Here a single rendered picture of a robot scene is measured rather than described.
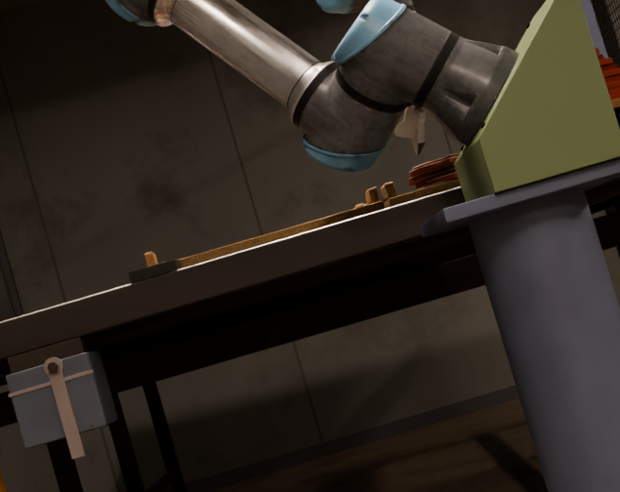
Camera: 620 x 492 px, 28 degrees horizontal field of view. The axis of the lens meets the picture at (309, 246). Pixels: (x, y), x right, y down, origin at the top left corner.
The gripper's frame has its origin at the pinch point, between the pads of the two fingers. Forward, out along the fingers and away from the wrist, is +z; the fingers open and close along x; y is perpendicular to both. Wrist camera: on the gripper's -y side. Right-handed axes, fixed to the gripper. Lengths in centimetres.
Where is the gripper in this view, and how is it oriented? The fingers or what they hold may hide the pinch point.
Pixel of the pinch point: (443, 143)
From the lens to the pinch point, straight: 222.4
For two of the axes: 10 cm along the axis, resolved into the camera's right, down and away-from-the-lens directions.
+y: -8.5, 2.2, -4.8
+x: 4.4, -1.8, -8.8
